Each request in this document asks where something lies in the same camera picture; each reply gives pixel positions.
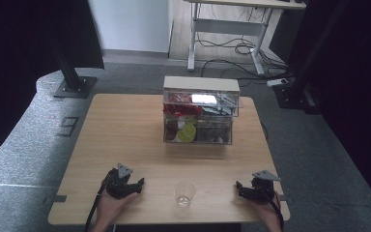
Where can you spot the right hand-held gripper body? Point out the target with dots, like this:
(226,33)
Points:
(263,190)

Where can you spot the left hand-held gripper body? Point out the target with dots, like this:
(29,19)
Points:
(117,185)

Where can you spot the person's right hand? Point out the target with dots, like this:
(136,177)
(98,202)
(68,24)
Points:
(270,211)

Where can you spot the clear glass cup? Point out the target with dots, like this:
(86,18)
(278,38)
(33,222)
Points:
(185,193)

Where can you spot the pile of dark brown packets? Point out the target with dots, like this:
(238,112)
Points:
(214,132)

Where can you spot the pile of green round packets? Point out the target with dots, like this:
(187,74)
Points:
(186,131)

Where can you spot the pile of red packets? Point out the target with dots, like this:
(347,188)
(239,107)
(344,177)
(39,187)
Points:
(182,108)

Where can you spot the pile of silver packets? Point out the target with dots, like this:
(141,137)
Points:
(217,104)

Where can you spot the white power strip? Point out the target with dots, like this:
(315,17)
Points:
(277,82)

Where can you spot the clear acrylic drawer organizer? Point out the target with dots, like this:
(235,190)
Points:
(201,84)

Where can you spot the black metal stand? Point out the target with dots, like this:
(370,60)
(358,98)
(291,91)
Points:
(298,83)
(72,80)

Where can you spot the dark curtain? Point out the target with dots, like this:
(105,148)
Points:
(29,48)
(357,80)

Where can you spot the grey table bracket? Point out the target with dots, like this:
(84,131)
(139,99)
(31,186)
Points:
(56,198)
(287,199)

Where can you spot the white desk frame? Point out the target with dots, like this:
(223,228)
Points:
(228,26)

